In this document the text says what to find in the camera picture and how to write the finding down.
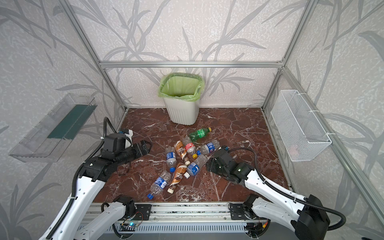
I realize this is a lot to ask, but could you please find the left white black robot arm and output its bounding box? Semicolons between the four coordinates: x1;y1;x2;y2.
40;140;153;240

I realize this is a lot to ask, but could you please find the brown coffee bottle upper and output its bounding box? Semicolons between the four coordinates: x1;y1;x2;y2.
174;141;191;166

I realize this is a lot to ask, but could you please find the white ribbed trash bin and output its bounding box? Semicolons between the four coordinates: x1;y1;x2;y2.
163;98;200;126

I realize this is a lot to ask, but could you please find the clear bottle red label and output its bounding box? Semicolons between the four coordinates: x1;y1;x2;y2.
182;135;196;155

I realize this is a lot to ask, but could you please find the green soda bottle yellow cap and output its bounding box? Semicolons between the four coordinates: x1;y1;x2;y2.
188;127;212;143

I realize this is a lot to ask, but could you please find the brown coffee bottle lower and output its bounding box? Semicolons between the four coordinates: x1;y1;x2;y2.
167;163;187;194

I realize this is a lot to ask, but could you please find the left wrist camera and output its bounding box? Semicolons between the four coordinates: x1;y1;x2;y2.
100;129;133;160

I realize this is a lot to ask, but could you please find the water bottle blue label front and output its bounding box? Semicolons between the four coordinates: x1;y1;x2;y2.
147;171;171;200

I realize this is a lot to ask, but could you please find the brown coffee bottle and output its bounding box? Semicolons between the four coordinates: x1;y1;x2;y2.
167;163;187;194
174;141;191;166

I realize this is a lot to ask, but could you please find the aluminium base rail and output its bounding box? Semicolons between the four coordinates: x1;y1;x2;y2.
86;201;316;224

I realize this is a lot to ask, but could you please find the clear acrylic wall shelf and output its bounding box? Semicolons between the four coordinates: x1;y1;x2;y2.
9;94;98;163

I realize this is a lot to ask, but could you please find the white wire mesh basket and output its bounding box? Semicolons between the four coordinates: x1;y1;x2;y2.
271;90;332;162

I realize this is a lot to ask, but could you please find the green plastic bin liner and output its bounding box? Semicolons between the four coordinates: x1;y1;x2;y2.
158;73;205;102

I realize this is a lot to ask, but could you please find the water bottle blue label upright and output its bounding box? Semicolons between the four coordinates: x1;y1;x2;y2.
165;146;177;173

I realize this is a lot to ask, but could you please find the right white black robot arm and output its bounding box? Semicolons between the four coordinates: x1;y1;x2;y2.
206;149;347;240

